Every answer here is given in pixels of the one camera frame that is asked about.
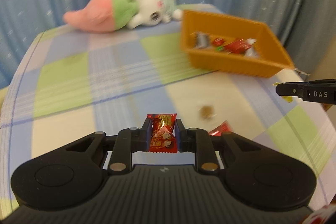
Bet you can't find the red cartoon candy packet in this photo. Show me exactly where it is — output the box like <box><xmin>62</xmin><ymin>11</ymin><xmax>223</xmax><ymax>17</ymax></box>
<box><xmin>147</xmin><ymin>114</ymin><xmax>178</xmax><ymax>153</ymax></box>

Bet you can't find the grey lace-trimmed curtain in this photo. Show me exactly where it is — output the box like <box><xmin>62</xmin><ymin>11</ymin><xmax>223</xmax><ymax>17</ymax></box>
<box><xmin>285</xmin><ymin>0</ymin><xmax>335</xmax><ymax>77</ymax></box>

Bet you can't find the red foil candy packet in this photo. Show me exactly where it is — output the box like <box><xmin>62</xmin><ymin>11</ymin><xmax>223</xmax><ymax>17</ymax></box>
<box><xmin>209</xmin><ymin>121</ymin><xmax>232</xmax><ymax>136</ymax></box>

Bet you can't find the orange plastic tray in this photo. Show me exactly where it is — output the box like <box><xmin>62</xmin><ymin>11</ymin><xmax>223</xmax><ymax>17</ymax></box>
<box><xmin>181</xmin><ymin>10</ymin><xmax>294</xmax><ymax>78</ymax></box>

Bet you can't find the clear black-printed snack packet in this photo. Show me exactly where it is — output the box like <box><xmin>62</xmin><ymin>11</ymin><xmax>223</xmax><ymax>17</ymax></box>
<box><xmin>194</xmin><ymin>32</ymin><xmax>211</xmax><ymax>49</ymax></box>

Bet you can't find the bunny carrot plush toy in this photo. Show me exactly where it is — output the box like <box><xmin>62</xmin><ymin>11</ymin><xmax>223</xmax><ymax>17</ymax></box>
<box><xmin>63</xmin><ymin>0</ymin><xmax>183</xmax><ymax>33</ymax></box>

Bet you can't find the yellow candy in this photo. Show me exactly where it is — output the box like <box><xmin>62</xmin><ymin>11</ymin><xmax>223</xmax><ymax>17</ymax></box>
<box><xmin>272</xmin><ymin>83</ymin><xmax>293</xmax><ymax>103</ymax></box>

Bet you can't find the checkered tablecloth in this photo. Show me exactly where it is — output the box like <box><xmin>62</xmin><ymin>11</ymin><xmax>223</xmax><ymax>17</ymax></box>
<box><xmin>1</xmin><ymin>22</ymin><xmax>335</xmax><ymax>218</ymax></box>

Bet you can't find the clear green candy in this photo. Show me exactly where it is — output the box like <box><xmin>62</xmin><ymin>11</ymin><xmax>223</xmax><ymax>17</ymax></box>
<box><xmin>244</xmin><ymin>39</ymin><xmax>259</xmax><ymax>58</ymax></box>

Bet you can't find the clear brown candy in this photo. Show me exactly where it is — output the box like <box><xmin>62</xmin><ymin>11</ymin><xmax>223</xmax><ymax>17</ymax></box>
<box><xmin>199</xmin><ymin>105</ymin><xmax>215</xmax><ymax>120</ymax></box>

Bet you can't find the large red snack packet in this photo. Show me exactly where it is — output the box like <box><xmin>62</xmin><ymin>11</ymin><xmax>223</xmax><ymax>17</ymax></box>
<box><xmin>224</xmin><ymin>39</ymin><xmax>249</xmax><ymax>55</ymax></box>

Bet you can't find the small red twisted candy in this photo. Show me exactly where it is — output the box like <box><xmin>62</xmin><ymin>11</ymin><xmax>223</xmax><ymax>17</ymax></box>
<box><xmin>211</xmin><ymin>38</ymin><xmax>226</xmax><ymax>48</ymax></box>

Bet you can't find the green brown candy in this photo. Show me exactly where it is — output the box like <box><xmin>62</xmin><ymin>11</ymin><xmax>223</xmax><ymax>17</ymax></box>
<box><xmin>215</xmin><ymin>47</ymin><xmax>226</xmax><ymax>52</ymax></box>

